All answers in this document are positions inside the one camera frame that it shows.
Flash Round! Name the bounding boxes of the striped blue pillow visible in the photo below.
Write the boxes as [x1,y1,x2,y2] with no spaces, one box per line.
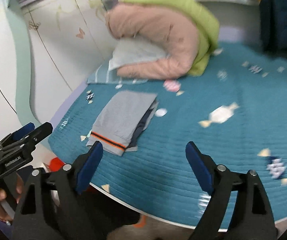
[86,60,147,85]

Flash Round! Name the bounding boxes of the grey navy zip jacket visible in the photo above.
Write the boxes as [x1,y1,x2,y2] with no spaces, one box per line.
[87,90,159,156]

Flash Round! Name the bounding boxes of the light blue pillow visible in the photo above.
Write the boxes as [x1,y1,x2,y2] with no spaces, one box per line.
[108,35,169,70]

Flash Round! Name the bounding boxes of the green folded quilt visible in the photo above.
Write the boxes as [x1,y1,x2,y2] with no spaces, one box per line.
[118,0,220,76]

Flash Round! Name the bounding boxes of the mint green bed frame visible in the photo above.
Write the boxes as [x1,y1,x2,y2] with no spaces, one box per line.
[5,0,41,127]

